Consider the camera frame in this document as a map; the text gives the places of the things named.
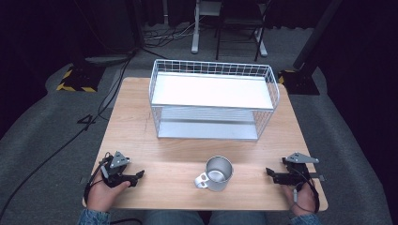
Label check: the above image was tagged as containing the left hand-held gripper black cable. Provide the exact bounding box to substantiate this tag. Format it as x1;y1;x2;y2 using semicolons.
83;152;113;205

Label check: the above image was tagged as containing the white metal stand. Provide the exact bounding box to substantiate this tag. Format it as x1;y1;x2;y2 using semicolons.
191;0;223;54

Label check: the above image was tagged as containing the bundle of floor cables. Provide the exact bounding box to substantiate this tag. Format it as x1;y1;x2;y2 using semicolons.
143;17;201;50

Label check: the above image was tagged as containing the person's right hand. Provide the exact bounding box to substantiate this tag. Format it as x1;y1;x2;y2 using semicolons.
283;182;317;218

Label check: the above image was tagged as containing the right hand-held gripper black cable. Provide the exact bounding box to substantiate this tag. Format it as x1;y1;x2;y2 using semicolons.
288;165;321;215

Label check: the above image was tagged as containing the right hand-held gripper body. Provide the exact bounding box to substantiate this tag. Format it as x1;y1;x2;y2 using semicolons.
273;152;327;188

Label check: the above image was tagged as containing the silver metal cup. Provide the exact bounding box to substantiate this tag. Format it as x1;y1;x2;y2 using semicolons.
193;155;235;192

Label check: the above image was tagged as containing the black folding chair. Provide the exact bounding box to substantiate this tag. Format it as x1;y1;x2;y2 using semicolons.
215;0;272;63

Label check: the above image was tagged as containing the hand-held gripper black cable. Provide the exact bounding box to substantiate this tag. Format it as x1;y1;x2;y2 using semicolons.
288;165;321;215
83;152;113;205

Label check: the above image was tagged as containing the yellow black striped stand base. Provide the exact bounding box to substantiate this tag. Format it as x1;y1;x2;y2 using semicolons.
55;63;107;94
277;68;321;96

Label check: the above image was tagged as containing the white wire shelf rack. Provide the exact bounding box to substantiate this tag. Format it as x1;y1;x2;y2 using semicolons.
147;58;281;142

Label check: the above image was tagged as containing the long black floor cable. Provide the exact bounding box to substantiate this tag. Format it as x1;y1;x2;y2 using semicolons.
0;51;137;211

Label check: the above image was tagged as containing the person's left hand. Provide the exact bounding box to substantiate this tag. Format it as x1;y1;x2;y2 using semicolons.
86;172;131;214

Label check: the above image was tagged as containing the black slanted stand post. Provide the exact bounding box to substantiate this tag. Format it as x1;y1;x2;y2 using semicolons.
292;0;344;71

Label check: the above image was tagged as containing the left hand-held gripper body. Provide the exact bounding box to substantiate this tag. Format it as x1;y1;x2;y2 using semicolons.
99;150;132;188

